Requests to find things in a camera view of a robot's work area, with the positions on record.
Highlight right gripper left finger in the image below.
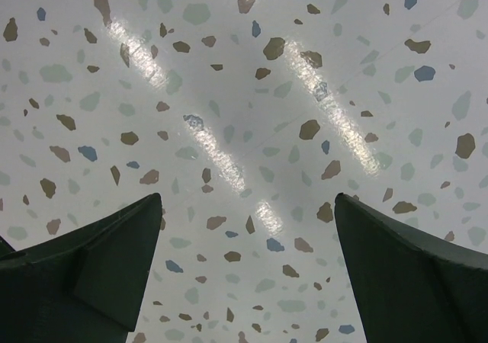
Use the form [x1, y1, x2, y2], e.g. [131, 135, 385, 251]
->
[1, 193, 162, 343]

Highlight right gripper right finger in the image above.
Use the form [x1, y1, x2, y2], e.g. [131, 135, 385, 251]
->
[335, 193, 487, 342]

